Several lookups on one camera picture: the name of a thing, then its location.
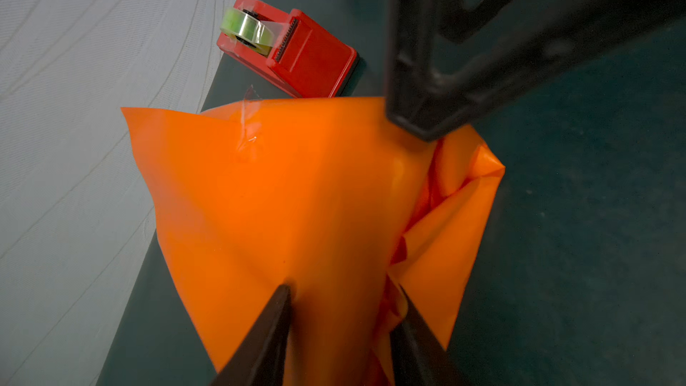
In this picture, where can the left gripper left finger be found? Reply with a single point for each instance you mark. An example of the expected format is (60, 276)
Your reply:
(260, 358)

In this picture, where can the red tape dispenser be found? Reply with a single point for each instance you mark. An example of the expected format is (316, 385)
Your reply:
(290, 50)

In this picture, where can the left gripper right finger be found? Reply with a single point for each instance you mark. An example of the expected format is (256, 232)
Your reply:
(417, 355)

